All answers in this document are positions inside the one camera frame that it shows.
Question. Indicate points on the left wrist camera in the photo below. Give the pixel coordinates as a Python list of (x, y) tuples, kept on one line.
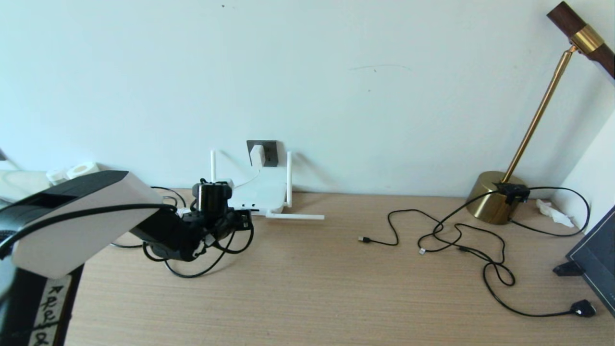
[(214, 197)]

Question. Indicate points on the white bedding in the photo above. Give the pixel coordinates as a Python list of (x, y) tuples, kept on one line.
[(19, 185)]

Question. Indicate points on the crumpled white tissue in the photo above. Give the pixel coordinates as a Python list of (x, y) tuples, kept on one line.
[(552, 214)]

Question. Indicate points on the white wifi router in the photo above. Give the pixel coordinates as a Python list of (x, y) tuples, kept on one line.
[(266, 194)]

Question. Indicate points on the small clear plastic container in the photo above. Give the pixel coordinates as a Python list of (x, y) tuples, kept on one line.
[(56, 176)]

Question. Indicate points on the brass desk lamp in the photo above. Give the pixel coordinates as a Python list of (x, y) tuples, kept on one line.
[(492, 202)]

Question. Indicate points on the grey wall socket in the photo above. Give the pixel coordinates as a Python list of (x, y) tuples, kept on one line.
[(272, 156)]

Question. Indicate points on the white toilet paper roll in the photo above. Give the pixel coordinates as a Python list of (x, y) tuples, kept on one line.
[(82, 169)]

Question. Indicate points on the dark framed panel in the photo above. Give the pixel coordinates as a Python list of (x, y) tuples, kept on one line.
[(598, 254)]

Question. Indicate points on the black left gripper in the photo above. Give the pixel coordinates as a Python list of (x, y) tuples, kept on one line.
[(238, 223)]

